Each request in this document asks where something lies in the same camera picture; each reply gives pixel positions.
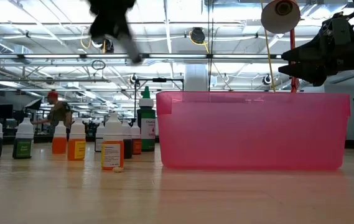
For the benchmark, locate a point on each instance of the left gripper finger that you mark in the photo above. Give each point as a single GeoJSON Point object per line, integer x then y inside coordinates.
{"type": "Point", "coordinates": [131, 49]}

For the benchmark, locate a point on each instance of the small beige crumb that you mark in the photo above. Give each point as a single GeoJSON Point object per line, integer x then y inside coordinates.
{"type": "Point", "coordinates": [118, 169]}

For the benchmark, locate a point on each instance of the thin black vertical pole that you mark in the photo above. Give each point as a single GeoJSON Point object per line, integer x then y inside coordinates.
{"type": "Point", "coordinates": [209, 71]}

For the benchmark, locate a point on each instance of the person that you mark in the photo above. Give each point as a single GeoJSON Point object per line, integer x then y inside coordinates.
{"type": "Point", "coordinates": [59, 113]}

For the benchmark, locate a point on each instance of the pink translucent plastic bin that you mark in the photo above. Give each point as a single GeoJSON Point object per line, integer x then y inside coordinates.
{"type": "Point", "coordinates": [251, 133]}

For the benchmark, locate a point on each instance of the small orange bottle white label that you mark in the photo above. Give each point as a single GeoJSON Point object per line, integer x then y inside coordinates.
{"type": "Point", "coordinates": [112, 155]}

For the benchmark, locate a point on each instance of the red desk lamp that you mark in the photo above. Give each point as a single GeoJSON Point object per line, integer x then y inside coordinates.
{"type": "Point", "coordinates": [276, 21]}

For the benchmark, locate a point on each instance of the large green colouring bottle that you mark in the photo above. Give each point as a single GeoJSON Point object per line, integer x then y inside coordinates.
{"type": "Point", "coordinates": [147, 130]}

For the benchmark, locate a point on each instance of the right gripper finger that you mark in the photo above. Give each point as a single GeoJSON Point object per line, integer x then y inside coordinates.
{"type": "Point", "coordinates": [304, 53]}
{"type": "Point", "coordinates": [307, 71]}

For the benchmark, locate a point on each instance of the small plain orange bottle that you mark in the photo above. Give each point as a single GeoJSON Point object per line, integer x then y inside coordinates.
{"type": "Point", "coordinates": [59, 144]}

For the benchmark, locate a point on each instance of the small red-orange colouring bottle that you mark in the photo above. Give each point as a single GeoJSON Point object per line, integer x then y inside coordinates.
{"type": "Point", "coordinates": [137, 146]}

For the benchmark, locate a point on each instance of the small orange bottle yellow label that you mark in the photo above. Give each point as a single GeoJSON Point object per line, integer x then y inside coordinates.
{"type": "Point", "coordinates": [76, 149]}

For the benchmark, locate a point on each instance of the small dark colouring bottle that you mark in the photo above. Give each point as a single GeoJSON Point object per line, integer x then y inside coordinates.
{"type": "Point", "coordinates": [98, 144]}
{"type": "Point", "coordinates": [127, 149]}

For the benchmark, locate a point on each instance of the black metal gantry frame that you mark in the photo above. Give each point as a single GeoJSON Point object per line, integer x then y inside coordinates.
{"type": "Point", "coordinates": [159, 80]}

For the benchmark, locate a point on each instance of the long ceiling light bar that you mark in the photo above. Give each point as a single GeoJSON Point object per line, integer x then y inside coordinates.
{"type": "Point", "coordinates": [55, 56]}

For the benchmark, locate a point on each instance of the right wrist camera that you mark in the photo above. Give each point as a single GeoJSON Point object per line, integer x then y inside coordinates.
{"type": "Point", "coordinates": [335, 29]}

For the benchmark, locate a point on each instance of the small green colouring bottle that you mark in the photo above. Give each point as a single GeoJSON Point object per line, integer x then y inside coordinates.
{"type": "Point", "coordinates": [23, 149]}

